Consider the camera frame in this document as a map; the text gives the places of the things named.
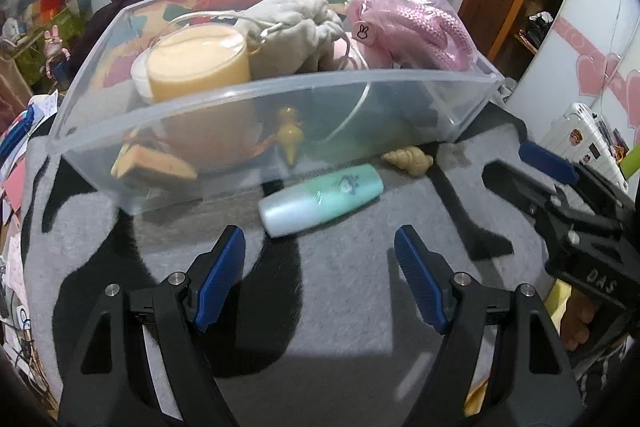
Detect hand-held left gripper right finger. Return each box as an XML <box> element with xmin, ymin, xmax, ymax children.
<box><xmin>394</xmin><ymin>226</ymin><xmax>586</xmax><ymax>427</ymax></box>

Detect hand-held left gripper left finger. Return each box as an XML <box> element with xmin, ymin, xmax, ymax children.
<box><xmin>57</xmin><ymin>226</ymin><xmax>247</xmax><ymax>427</ymax></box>

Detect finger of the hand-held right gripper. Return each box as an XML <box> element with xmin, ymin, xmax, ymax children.
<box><xmin>519</xmin><ymin>141</ymin><xmax>632</xmax><ymax>219</ymax></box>
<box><xmin>481</xmin><ymin>159</ymin><xmax>592</xmax><ymax>248</ymax></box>

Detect mint green bottle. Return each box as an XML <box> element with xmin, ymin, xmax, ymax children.
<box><xmin>257</xmin><ymin>163</ymin><xmax>385</xmax><ymax>239</ymax></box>

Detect clear plastic storage box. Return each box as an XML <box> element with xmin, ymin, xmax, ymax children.
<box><xmin>46</xmin><ymin>0</ymin><xmax>506</xmax><ymax>215</ymax></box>

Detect pink knitted item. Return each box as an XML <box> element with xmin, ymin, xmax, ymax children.
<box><xmin>346</xmin><ymin>0</ymin><xmax>476</xmax><ymax>72</ymax></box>

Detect white drawstring pouch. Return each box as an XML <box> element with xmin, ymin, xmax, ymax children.
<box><xmin>150</xmin><ymin>0</ymin><xmax>347</xmax><ymax>78</ymax></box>

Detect person's right hand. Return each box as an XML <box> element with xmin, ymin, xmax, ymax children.
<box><xmin>559</xmin><ymin>289</ymin><xmax>598</xmax><ymax>350</ymax></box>

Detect white suitcase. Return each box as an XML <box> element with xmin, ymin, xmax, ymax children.
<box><xmin>537</xmin><ymin>103</ymin><xmax>631</xmax><ymax>192</ymax></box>

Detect grey printed blanket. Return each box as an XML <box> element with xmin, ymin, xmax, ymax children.
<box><xmin>25</xmin><ymin>97</ymin><xmax>566</xmax><ymax>427</ymax></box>

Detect beige conch shell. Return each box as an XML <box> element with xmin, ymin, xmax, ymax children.
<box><xmin>382</xmin><ymin>146</ymin><xmax>435</xmax><ymax>178</ymax></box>

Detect yellow sponge block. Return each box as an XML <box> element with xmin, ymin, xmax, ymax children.
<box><xmin>111</xmin><ymin>142</ymin><xmax>198</xmax><ymax>182</ymax></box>

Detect white wardrobe door pink hearts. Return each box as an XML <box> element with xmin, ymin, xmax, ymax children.
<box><xmin>510</xmin><ymin>0</ymin><xmax>640</xmax><ymax>138</ymax></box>

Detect yellow gourd figurine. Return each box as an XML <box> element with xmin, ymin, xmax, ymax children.
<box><xmin>275</xmin><ymin>107</ymin><xmax>306</xmax><ymax>165</ymax></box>

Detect pale yellow cylinder jar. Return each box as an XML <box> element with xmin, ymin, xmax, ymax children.
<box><xmin>131</xmin><ymin>24</ymin><xmax>261</xmax><ymax>168</ymax></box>

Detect blue folder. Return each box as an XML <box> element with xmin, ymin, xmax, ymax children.
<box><xmin>0</xmin><ymin>104</ymin><xmax>36</xmax><ymax>158</ymax></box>

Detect bunny toy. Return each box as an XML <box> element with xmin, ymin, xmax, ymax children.
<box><xmin>42</xmin><ymin>27</ymin><xmax>68</xmax><ymax>78</ymax></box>

